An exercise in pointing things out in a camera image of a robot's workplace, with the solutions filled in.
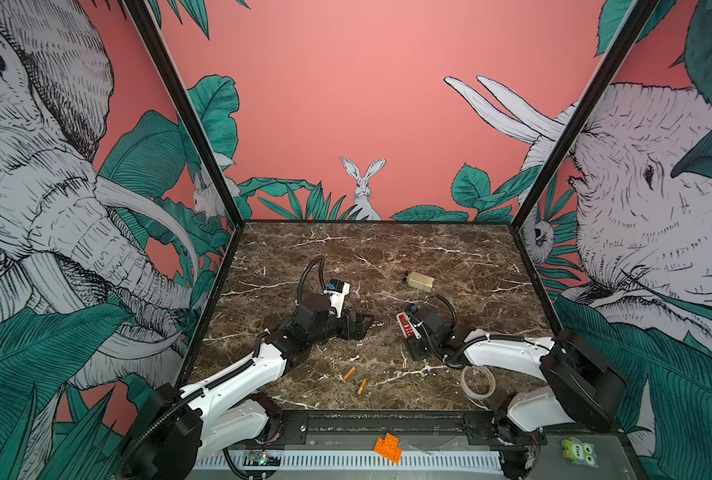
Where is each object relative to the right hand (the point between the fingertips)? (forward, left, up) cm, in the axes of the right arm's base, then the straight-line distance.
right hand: (409, 338), depth 89 cm
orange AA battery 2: (-14, +15, 0) cm, 21 cm away
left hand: (+1, +14, +14) cm, 20 cm away
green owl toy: (-28, -38, 0) cm, 48 cm away
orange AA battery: (-10, +18, -1) cm, 20 cm away
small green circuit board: (-30, +38, 0) cm, 48 cm away
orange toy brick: (-28, +8, +1) cm, 29 cm away
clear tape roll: (-12, -18, -1) cm, 22 cm away
